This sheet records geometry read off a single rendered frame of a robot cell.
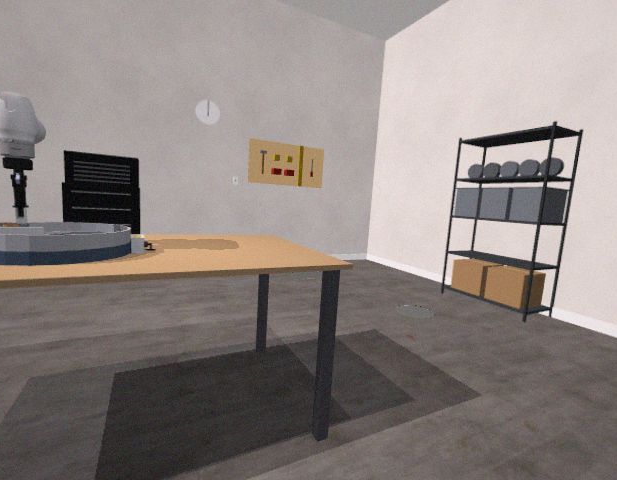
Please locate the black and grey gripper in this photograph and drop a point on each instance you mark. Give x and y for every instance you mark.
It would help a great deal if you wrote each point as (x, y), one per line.
(18, 165)

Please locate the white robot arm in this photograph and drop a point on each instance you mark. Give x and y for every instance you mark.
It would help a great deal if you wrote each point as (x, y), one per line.
(18, 126)

